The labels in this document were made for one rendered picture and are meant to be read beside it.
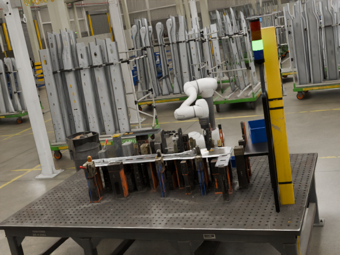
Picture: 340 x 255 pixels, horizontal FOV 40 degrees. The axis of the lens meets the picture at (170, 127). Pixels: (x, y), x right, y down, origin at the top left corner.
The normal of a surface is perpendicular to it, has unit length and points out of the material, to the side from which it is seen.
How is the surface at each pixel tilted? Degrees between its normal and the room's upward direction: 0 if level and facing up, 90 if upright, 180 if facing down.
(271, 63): 90
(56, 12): 90
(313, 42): 89
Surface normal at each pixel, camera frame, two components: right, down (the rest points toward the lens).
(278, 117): -0.22, 0.26
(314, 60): -0.44, 0.21
